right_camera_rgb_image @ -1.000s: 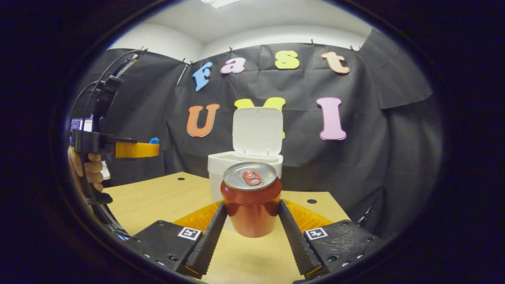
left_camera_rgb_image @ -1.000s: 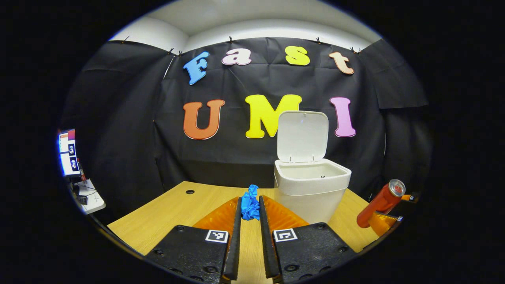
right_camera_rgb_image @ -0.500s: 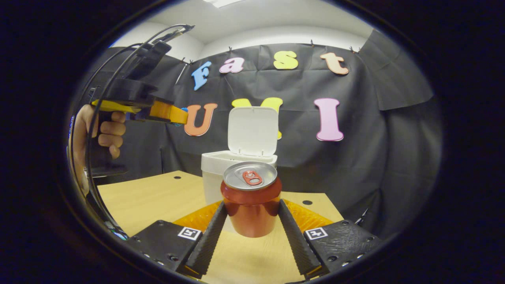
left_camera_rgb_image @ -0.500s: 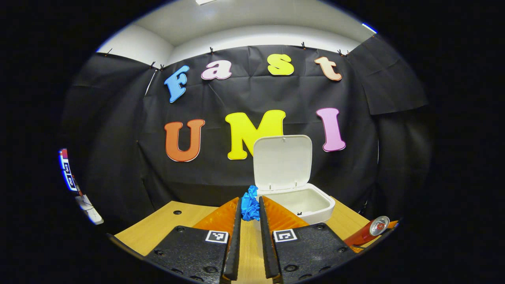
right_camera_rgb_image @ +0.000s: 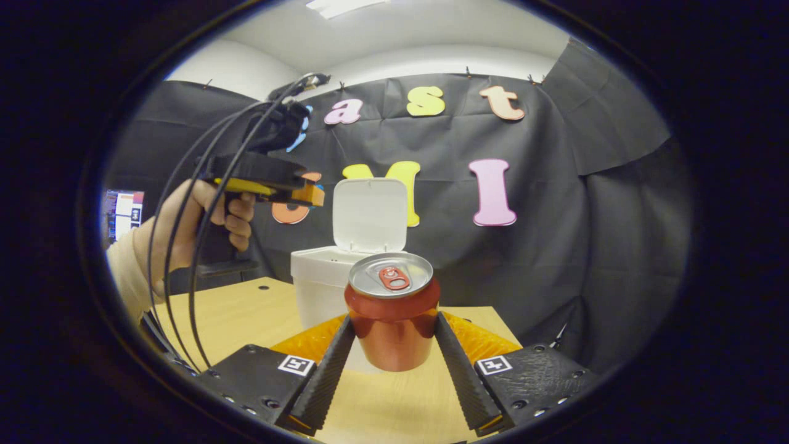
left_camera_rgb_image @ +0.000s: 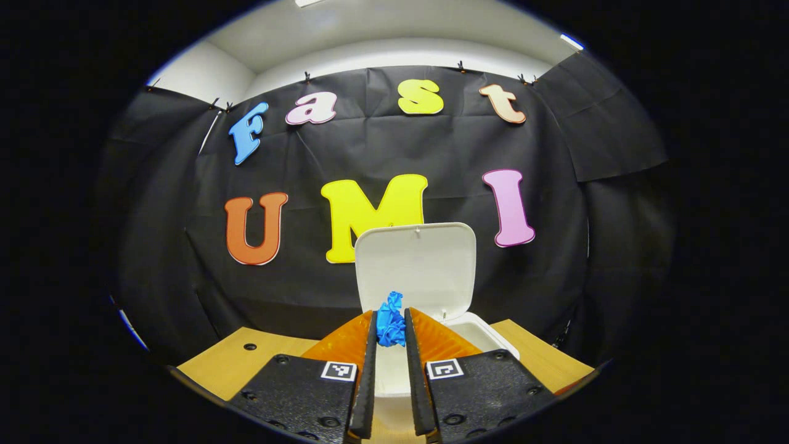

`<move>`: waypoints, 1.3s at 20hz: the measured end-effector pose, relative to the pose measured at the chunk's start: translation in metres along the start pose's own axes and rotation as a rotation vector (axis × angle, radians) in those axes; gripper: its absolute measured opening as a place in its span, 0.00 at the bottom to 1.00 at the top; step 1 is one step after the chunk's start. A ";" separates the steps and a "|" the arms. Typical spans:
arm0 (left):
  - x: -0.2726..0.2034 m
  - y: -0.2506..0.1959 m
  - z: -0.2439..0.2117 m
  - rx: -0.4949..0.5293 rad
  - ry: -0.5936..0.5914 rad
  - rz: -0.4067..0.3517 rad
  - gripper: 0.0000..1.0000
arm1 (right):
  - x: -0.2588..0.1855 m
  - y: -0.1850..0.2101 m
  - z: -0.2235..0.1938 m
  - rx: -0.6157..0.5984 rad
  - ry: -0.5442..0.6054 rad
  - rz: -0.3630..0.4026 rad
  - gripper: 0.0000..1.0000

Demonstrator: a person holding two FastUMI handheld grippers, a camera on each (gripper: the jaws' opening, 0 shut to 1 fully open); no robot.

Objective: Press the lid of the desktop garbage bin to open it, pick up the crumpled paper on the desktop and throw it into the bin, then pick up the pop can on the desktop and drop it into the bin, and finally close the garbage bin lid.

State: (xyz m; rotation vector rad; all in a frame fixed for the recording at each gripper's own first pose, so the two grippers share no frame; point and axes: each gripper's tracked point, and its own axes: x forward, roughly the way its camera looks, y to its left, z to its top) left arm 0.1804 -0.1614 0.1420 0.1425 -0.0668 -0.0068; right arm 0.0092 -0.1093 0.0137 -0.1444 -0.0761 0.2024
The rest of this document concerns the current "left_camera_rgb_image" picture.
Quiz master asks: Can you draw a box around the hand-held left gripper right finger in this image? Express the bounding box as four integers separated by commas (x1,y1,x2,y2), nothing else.
404,307,558,444

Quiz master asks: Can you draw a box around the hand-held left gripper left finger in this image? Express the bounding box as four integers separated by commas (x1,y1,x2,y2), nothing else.
228,310,378,444

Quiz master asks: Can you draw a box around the white desktop garbage bin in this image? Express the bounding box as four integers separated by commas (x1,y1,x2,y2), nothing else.
354,222,520,432

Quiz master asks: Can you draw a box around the wooden desktop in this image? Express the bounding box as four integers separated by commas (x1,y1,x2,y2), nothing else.
177,319,595,444

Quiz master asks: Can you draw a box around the black backdrop cloth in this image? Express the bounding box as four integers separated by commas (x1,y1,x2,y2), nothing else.
102,51,676,364

